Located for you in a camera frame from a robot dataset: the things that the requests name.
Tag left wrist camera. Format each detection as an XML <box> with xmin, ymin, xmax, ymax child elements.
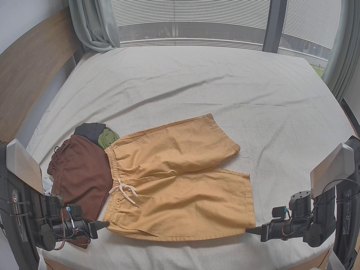
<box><xmin>66</xmin><ymin>204</ymin><xmax>83</xmax><ymax>220</ymax></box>

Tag brown shorts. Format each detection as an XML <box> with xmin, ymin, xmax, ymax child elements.
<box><xmin>46</xmin><ymin>135</ymin><xmax>113</xmax><ymax>250</ymax></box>

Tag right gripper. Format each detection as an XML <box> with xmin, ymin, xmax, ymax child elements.
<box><xmin>260</xmin><ymin>220</ymin><xmax>292</xmax><ymax>242</ymax></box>

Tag pale grey garment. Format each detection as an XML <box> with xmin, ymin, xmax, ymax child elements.
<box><xmin>42</xmin><ymin>175</ymin><xmax>54</xmax><ymax>192</ymax></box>

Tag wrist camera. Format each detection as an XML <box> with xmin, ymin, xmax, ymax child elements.
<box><xmin>271</xmin><ymin>205</ymin><xmax>287</xmax><ymax>222</ymax></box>
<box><xmin>66</xmin><ymin>204</ymin><xmax>83</xmax><ymax>220</ymax></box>

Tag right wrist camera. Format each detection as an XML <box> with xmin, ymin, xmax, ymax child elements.
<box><xmin>271</xmin><ymin>205</ymin><xmax>287</xmax><ymax>222</ymax></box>

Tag window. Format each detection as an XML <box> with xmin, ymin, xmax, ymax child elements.
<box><xmin>108</xmin><ymin>0</ymin><xmax>343</xmax><ymax>77</ymax></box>

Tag mustard yellow shorts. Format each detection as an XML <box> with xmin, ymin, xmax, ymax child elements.
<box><xmin>102</xmin><ymin>113</ymin><xmax>256</xmax><ymax>241</ymax></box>

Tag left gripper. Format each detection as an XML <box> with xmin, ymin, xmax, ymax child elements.
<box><xmin>53</xmin><ymin>219</ymin><xmax>99</xmax><ymax>240</ymax></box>

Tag black garment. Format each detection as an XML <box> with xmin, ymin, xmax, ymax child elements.
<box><xmin>74</xmin><ymin>122</ymin><xmax>107</xmax><ymax>145</ymax></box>

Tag bed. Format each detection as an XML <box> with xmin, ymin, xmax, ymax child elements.
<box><xmin>0</xmin><ymin>7</ymin><xmax>360</xmax><ymax>270</ymax></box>

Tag green garment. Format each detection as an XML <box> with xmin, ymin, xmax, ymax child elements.
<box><xmin>97</xmin><ymin>128</ymin><xmax>121</xmax><ymax>149</ymax></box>

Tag grey-green curtain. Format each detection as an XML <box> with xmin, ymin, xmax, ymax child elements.
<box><xmin>66</xmin><ymin>0</ymin><xmax>121</xmax><ymax>53</ymax></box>
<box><xmin>321</xmin><ymin>0</ymin><xmax>360</xmax><ymax>103</ymax></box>

